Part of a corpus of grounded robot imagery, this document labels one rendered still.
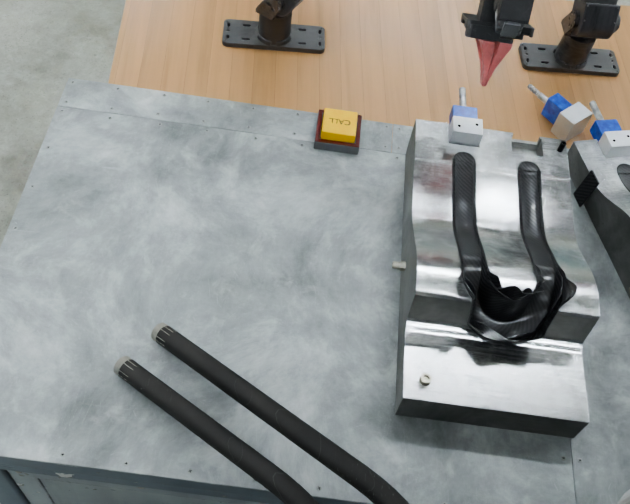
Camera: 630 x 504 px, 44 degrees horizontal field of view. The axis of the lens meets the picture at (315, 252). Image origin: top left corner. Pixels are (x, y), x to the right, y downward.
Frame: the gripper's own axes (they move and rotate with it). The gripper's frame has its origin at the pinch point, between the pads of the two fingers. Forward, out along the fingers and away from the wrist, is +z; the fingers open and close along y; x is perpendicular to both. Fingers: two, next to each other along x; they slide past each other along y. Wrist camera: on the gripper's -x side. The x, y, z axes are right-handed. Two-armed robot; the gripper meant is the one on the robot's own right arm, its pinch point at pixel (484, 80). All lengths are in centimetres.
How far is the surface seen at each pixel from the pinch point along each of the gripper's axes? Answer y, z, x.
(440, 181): -4.0, 16.2, -3.6
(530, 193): 10.9, 16.4, -2.8
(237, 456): -29, 42, -45
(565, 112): 20.0, 7.6, 19.2
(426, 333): -5.3, 31.8, -25.5
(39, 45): -120, 37, 137
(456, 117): -2.1, 7.7, 5.0
